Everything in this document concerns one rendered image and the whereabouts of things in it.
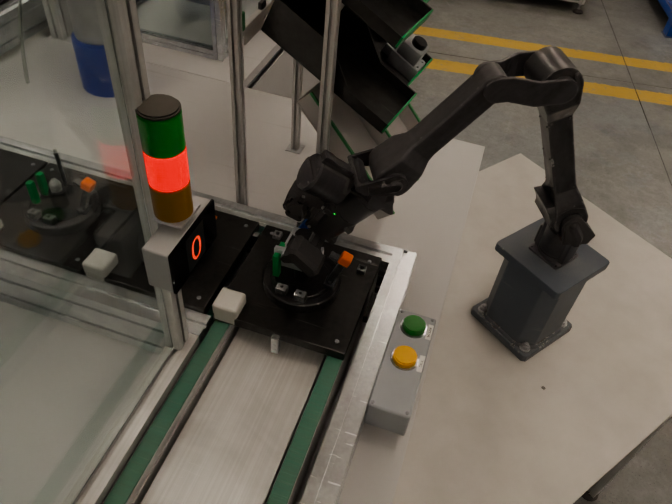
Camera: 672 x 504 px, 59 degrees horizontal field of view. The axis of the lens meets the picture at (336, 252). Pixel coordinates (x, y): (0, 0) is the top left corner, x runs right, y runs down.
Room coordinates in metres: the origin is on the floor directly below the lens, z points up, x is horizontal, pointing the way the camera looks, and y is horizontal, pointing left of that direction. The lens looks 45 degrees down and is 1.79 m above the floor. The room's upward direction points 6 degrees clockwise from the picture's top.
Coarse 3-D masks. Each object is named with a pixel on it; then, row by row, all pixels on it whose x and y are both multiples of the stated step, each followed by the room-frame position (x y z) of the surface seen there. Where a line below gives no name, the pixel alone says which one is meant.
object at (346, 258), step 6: (342, 252) 0.71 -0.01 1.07; (330, 258) 0.71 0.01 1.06; (336, 258) 0.71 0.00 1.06; (342, 258) 0.70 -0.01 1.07; (348, 258) 0.70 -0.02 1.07; (342, 264) 0.70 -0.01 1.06; (348, 264) 0.69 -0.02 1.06; (336, 270) 0.70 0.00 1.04; (330, 276) 0.70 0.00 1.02; (336, 276) 0.70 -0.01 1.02; (330, 282) 0.70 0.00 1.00
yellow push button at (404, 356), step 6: (396, 348) 0.60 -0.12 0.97; (402, 348) 0.60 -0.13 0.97; (408, 348) 0.60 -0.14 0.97; (396, 354) 0.59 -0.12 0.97; (402, 354) 0.59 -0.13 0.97; (408, 354) 0.59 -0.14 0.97; (414, 354) 0.59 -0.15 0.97; (396, 360) 0.58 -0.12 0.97; (402, 360) 0.58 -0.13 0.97; (408, 360) 0.58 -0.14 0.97; (414, 360) 0.58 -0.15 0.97; (402, 366) 0.57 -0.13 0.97; (408, 366) 0.57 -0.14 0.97
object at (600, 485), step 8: (648, 440) 0.84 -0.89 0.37; (640, 448) 0.83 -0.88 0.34; (632, 456) 0.82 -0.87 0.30; (624, 464) 0.82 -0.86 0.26; (608, 472) 0.83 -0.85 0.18; (616, 472) 0.82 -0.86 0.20; (600, 480) 0.83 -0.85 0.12; (608, 480) 0.82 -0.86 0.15; (592, 488) 0.84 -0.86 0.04; (600, 488) 0.82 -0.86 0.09; (584, 496) 0.83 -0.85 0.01; (592, 496) 0.82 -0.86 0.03
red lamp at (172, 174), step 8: (184, 152) 0.56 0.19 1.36; (144, 160) 0.55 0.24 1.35; (152, 160) 0.54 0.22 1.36; (160, 160) 0.54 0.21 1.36; (168, 160) 0.54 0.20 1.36; (176, 160) 0.55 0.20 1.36; (184, 160) 0.56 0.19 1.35; (152, 168) 0.54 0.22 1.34; (160, 168) 0.54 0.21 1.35; (168, 168) 0.54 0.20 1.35; (176, 168) 0.55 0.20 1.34; (184, 168) 0.56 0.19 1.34; (152, 176) 0.54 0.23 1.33; (160, 176) 0.54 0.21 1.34; (168, 176) 0.54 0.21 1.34; (176, 176) 0.55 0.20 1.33; (184, 176) 0.56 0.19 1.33; (152, 184) 0.55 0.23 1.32; (160, 184) 0.54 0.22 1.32; (168, 184) 0.54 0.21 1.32; (176, 184) 0.55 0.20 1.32; (184, 184) 0.56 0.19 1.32
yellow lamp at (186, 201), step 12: (156, 192) 0.54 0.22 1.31; (168, 192) 0.54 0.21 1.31; (180, 192) 0.55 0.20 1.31; (156, 204) 0.55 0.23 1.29; (168, 204) 0.54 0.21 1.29; (180, 204) 0.55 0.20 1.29; (192, 204) 0.57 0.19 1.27; (156, 216) 0.55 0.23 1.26; (168, 216) 0.54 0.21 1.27; (180, 216) 0.55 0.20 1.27
